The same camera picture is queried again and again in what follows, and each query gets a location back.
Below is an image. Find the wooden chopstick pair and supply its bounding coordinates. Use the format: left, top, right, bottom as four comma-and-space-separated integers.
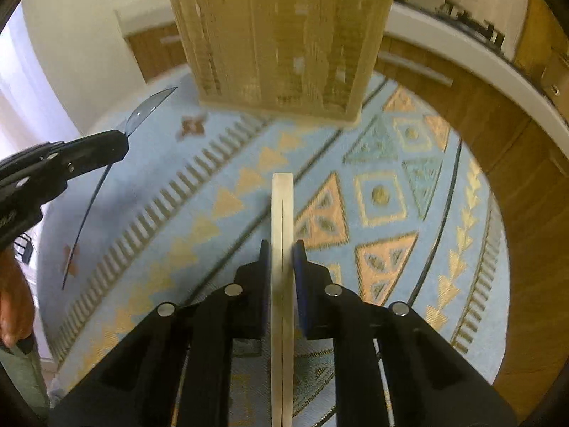
270, 173, 295, 427

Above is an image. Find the beige plastic utensil basket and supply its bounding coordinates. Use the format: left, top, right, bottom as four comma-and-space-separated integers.
171, 0, 393, 126

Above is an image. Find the blue patterned round tablecloth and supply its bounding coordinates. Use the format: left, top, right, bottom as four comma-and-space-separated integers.
38, 72, 515, 426

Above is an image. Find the black gas stove top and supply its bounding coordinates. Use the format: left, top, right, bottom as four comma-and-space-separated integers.
394, 0, 505, 55

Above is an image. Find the clear plastic spoon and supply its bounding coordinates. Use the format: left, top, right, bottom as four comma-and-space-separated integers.
60, 86, 180, 292

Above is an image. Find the person's left hand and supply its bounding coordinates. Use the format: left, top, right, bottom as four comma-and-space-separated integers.
0, 247, 36, 348

